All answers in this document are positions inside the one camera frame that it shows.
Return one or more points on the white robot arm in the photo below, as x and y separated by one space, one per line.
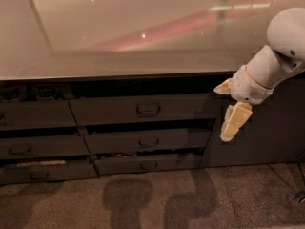
282 58

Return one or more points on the grey cabinet door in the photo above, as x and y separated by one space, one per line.
274 133

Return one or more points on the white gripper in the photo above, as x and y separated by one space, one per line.
247 87

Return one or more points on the dark items in left drawer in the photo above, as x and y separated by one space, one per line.
30 92

